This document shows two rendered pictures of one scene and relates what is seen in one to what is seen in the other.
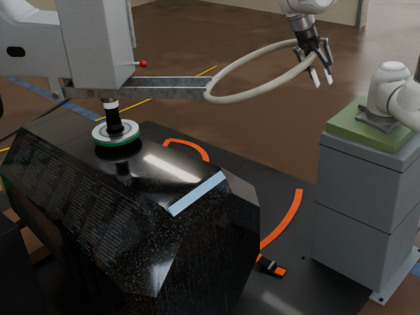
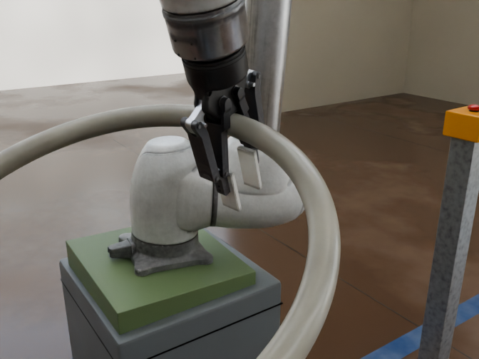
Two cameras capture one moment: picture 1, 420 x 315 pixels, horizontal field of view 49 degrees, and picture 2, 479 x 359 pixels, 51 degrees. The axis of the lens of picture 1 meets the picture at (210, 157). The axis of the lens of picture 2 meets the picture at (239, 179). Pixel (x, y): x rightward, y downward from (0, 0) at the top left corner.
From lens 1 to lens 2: 1.58 m
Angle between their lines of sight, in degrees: 71
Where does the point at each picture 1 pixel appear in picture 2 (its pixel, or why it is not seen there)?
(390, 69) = (182, 147)
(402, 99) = not seen: hidden behind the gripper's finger
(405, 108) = (264, 194)
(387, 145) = (245, 276)
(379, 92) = (186, 196)
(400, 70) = not seen: hidden behind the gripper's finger
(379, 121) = (187, 251)
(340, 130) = (153, 309)
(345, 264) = not seen: outside the picture
